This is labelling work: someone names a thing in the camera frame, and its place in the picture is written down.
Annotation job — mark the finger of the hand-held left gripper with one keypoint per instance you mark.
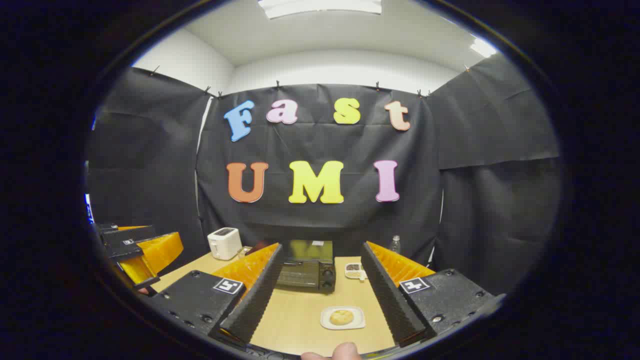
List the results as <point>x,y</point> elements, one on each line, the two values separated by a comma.
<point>160,252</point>
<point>107,228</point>

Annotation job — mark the white square plate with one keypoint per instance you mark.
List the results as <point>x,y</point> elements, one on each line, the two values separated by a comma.
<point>325,322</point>

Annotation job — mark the round bread bun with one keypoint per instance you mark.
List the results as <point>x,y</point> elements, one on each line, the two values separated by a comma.
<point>341,317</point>

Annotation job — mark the black backdrop cloth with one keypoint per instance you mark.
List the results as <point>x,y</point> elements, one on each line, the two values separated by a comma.
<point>320,220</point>

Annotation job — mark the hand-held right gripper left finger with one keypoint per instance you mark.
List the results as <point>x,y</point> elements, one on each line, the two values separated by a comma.
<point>257,295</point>

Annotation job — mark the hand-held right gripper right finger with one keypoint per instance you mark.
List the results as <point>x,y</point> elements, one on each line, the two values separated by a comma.
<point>387,295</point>

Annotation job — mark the clear plastic water bottle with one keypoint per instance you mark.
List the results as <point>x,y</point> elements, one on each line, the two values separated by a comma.
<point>395,245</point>

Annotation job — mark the white divided grain tray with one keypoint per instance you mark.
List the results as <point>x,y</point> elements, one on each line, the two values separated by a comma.
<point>354,270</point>

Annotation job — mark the white toaster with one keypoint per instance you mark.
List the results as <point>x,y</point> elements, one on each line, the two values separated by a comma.
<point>224,243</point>

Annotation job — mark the small ceiling light panel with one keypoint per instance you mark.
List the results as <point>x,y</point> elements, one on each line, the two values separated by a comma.
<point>482,47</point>

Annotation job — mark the black electric oven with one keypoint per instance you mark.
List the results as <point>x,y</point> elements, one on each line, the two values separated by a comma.
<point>305,272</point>

